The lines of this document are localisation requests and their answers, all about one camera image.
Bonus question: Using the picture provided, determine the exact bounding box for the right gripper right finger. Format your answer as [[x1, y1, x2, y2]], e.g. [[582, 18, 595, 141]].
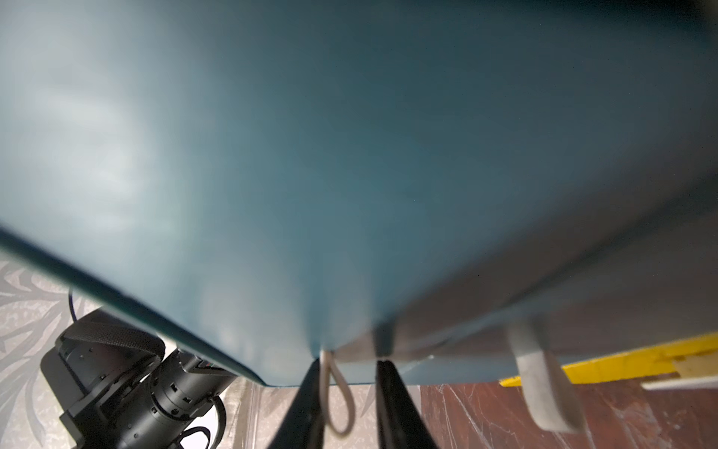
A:
[[376, 360, 438, 449]]

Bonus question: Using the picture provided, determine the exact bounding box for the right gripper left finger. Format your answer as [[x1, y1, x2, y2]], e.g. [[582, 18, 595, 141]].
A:
[[267, 359, 325, 449]]

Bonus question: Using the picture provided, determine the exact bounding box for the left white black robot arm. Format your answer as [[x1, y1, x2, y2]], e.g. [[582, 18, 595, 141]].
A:
[[40, 309, 237, 448]]

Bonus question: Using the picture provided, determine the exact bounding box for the teal drawer cabinet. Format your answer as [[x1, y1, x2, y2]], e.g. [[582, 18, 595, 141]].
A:
[[1, 1, 717, 387]]

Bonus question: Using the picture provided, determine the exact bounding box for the yellow bottom drawer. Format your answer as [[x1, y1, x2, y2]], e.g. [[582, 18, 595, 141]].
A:
[[498, 332, 718, 388]]

